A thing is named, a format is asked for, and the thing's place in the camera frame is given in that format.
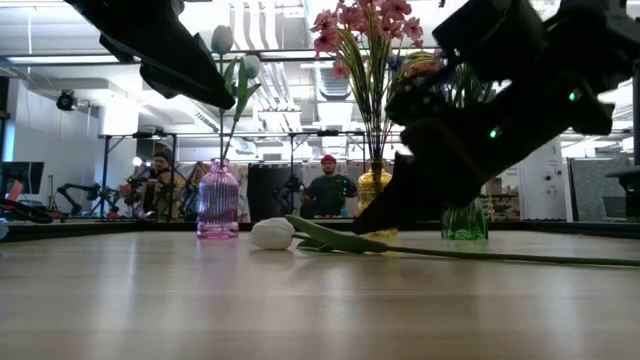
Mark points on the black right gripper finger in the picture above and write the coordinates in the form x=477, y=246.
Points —
x=395, y=205

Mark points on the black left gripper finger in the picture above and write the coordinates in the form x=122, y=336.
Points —
x=150, y=30
x=150, y=80

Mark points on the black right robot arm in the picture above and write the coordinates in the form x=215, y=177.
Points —
x=600, y=30

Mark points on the black background robot arm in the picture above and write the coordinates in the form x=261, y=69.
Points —
x=92, y=190

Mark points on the yellow glass vase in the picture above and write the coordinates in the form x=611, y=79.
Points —
x=375, y=185

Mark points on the green glass vase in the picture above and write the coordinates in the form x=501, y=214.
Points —
x=465, y=222

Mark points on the pink ribbed glass vase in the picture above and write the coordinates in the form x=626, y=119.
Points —
x=218, y=205

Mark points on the person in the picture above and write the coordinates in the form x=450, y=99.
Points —
x=328, y=192
x=161, y=165

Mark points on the black ceiling fixture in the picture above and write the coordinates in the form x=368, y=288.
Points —
x=66, y=101

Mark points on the white cabinet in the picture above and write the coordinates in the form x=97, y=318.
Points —
x=545, y=190

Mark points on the grey partition panel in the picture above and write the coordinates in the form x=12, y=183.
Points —
x=590, y=190

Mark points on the dark background screen panel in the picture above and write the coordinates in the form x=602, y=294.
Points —
x=265, y=190

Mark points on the black vertical pole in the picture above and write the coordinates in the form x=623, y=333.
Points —
x=636, y=125

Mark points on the dark background monitor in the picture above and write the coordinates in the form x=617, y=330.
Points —
x=25, y=177

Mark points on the black background stand frame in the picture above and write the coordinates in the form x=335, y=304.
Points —
x=105, y=175

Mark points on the grey ceiling duct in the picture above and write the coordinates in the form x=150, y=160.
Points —
x=334, y=82

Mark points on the black aluminium table frame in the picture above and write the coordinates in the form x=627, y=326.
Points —
x=100, y=227

